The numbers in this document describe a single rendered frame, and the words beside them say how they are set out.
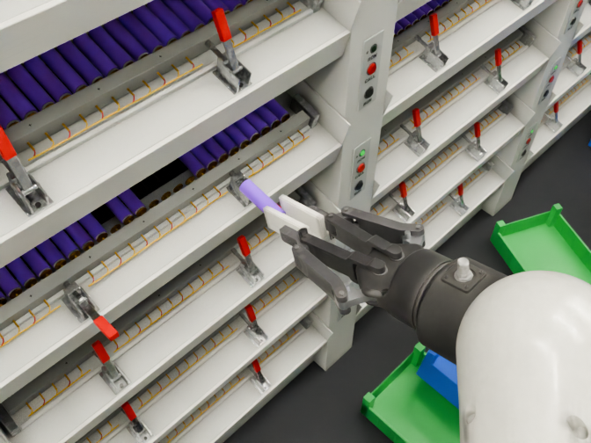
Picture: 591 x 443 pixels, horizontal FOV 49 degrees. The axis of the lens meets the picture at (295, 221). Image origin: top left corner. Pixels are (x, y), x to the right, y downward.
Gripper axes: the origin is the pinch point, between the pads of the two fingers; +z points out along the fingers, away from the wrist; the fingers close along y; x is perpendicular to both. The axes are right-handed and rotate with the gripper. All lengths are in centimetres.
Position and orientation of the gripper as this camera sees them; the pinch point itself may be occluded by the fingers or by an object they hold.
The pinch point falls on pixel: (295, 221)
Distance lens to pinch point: 74.1
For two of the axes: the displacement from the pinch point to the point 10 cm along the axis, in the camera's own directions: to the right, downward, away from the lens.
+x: 1.8, 7.6, 6.2
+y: -7.1, 5.4, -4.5
